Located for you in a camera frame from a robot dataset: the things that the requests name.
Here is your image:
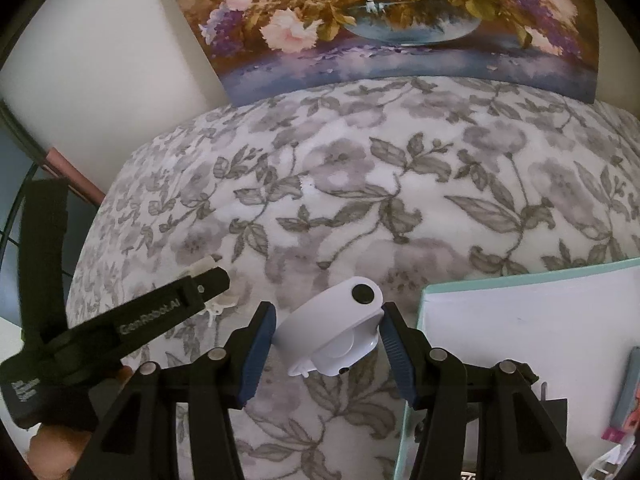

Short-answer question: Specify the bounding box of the floral canvas painting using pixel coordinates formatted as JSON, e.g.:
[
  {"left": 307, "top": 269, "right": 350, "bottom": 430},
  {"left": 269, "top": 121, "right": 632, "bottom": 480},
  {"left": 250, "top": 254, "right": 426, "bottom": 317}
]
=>
[{"left": 176, "top": 0, "right": 599, "bottom": 105}]

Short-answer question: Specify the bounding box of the grey floral tablecloth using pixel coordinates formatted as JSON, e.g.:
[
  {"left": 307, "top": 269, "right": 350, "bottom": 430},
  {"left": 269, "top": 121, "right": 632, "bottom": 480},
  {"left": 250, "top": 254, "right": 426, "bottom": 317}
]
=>
[{"left": 64, "top": 75, "right": 640, "bottom": 480}]

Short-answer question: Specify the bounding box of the orange blue case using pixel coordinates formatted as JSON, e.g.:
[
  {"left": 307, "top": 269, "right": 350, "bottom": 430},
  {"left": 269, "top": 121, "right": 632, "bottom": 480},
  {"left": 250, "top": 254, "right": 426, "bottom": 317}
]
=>
[{"left": 612, "top": 347, "right": 640, "bottom": 434}]

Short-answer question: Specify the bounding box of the teal white box tray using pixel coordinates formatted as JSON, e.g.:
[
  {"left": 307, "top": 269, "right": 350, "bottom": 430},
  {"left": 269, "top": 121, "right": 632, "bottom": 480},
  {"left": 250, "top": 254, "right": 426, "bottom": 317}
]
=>
[{"left": 394, "top": 259, "right": 639, "bottom": 479}]

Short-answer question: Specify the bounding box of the black charger cube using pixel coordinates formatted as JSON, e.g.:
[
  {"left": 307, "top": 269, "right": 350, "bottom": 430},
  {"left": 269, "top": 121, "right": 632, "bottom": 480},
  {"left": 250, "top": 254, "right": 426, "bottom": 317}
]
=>
[{"left": 540, "top": 382, "right": 568, "bottom": 443}]

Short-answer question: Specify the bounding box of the pink wooden frame edge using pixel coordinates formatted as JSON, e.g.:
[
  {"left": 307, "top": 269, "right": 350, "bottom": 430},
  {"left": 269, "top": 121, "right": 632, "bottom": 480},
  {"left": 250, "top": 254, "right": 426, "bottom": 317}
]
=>
[{"left": 46, "top": 148, "right": 105, "bottom": 206}]

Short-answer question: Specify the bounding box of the white round strap device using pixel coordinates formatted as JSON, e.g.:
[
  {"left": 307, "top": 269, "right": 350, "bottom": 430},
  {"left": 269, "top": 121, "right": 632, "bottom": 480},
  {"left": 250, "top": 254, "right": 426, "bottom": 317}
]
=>
[{"left": 272, "top": 276, "right": 383, "bottom": 377}]

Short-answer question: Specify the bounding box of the left hand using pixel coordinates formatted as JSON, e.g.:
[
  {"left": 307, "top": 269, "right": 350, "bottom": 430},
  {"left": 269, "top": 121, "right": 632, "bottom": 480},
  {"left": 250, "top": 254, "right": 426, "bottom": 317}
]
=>
[{"left": 26, "top": 425, "right": 92, "bottom": 480}]

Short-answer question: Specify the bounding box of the white triangular clip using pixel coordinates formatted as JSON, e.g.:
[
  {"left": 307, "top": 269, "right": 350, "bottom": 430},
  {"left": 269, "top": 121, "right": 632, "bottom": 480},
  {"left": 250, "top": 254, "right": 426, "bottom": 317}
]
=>
[{"left": 188, "top": 256, "right": 236, "bottom": 318}]

